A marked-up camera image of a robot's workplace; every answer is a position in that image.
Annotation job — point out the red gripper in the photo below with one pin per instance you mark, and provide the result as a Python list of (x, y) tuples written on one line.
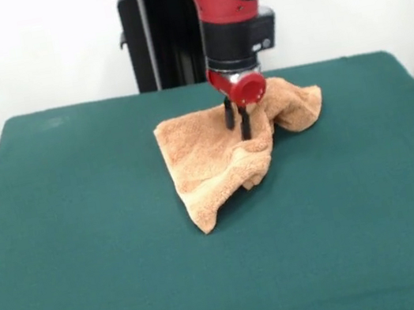
[(248, 91)]

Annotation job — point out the dark green table cloth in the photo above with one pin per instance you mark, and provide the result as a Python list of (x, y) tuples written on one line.
[(96, 303)]

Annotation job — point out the tan terry towel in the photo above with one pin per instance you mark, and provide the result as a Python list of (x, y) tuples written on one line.
[(207, 155)]

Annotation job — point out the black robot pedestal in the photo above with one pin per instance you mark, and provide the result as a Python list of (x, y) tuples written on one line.
[(172, 48)]

